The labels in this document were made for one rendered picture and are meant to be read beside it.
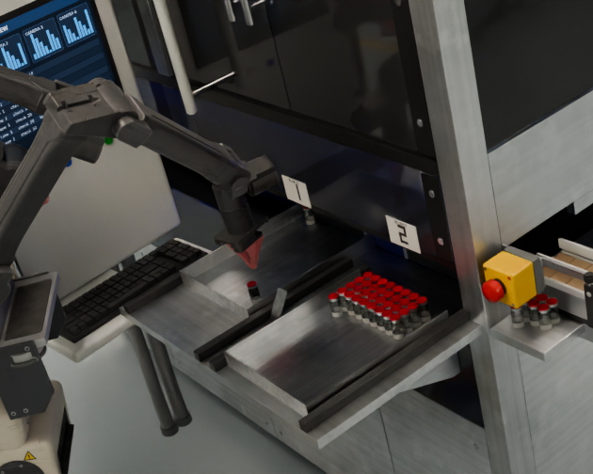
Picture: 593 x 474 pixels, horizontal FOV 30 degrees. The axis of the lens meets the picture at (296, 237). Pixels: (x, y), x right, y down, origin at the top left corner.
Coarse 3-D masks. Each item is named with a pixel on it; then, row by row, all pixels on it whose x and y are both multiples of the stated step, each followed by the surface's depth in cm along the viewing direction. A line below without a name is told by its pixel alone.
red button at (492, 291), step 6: (486, 282) 192; (492, 282) 191; (498, 282) 191; (486, 288) 192; (492, 288) 191; (498, 288) 191; (486, 294) 192; (492, 294) 191; (498, 294) 191; (504, 294) 192; (492, 300) 192; (498, 300) 192
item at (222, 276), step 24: (288, 216) 254; (264, 240) 250; (288, 240) 248; (312, 240) 245; (336, 240) 243; (360, 240) 234; (192, 264) 241; (216, 264) 245; (240, 264) 243; (264, 264) 241; (288, 264) 238; (312, 264) 236; (192, 288) 239; (216, 288) 237; (240, 288) 234; (264, 288) 232; (288, 288) 226; (240, 312) 224
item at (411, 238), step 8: (392, 224) 213; (400, 224) 210; (408, 224) 208; (392, 232) 214; (408, 232) 209; (416, 232) 207; (392, 240) 215; (408, 240) 211; (416, 240) 208; (416, 248) 210
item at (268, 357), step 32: (288, 320) 217; (320, 320) 217; (352, 320) 215; (224, 352) 209; (256, 352) 213; (288, 352) 210; (320, 352) 208; (352, 352) 206; (384, 352) 198; (256, 384) 204; (288, 384) 202; (320, 384) 200
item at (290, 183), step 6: (288, 180) 237; (294, 180) 235; (288, 186) 239; (294, 186) 237; (300, 186) 234; (288, 192) 240; (294, 192) 238; (300, 192) 235; (306, 192) 233; (288, 198) 241; (294, 198) 239; (306, 198) 235; (306, 204) 236
